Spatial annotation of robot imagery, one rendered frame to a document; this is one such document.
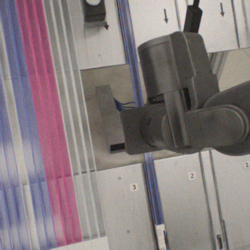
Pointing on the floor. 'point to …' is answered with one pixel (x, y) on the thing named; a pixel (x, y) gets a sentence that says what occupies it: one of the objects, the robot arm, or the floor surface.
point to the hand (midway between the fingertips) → (143, 127)
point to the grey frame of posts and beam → (214, 58)
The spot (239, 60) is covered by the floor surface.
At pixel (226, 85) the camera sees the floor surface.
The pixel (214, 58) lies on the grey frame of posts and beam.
